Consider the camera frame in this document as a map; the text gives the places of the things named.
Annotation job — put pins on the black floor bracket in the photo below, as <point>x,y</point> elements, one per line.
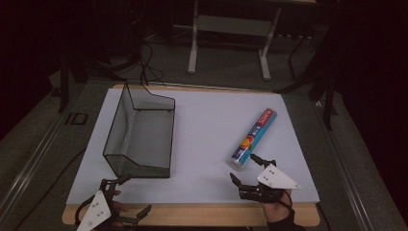
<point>76,118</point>

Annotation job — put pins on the metal floor rail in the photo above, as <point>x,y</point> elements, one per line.
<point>344,166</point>
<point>29,166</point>

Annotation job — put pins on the person's right hand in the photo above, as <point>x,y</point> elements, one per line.
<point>275,210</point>

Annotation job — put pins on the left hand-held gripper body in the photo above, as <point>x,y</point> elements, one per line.
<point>96,210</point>

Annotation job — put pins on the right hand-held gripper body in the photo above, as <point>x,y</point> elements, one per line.
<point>272,181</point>

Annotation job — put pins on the white metal desk frame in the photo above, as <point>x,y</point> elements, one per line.
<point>231,27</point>

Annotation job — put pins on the blue cling wrap roll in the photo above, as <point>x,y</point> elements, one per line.
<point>255,138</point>

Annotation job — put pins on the black metal stand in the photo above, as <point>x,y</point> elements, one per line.
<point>328,96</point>
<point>64,83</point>

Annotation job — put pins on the white table mat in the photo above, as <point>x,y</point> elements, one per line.
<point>205,128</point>

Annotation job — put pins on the person's left hand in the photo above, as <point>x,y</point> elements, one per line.
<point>119,207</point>

